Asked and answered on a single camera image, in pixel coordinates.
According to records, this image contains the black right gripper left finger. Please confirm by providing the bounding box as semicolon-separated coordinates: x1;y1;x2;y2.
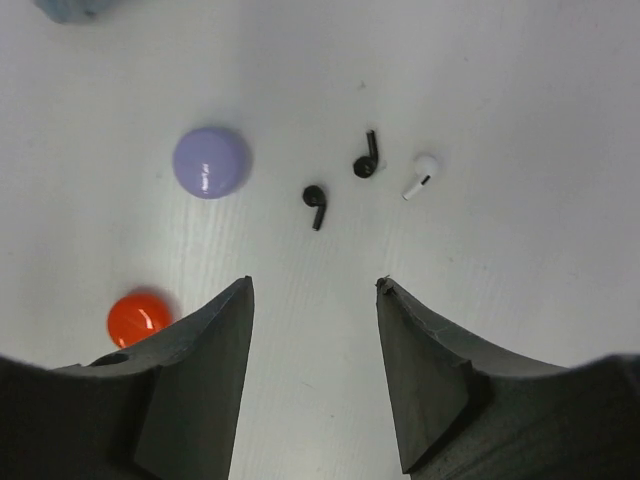
1;277;254;479

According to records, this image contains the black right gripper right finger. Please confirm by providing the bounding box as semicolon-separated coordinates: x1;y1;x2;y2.
376;278;639;479

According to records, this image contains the orange round charging case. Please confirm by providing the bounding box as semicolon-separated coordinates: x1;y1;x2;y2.
107;291;173;349

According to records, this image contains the purple round charging case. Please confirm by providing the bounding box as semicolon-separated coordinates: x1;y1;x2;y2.
172;127;252;200

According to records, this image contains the white earbud far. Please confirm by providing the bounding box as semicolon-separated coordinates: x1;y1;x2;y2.
402;154;439;201

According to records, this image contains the black earbud near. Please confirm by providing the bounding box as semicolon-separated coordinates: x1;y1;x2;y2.
302;185;327;231

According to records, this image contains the black earbud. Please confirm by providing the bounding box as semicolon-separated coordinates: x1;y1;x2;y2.
353;130;379;179
302;185;327;231

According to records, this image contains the black earbud far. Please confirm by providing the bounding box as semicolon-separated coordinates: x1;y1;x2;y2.
353;130;379;179

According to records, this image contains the crumpled blue denim cloth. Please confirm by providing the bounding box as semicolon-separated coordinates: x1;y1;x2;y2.
33;0;117;24

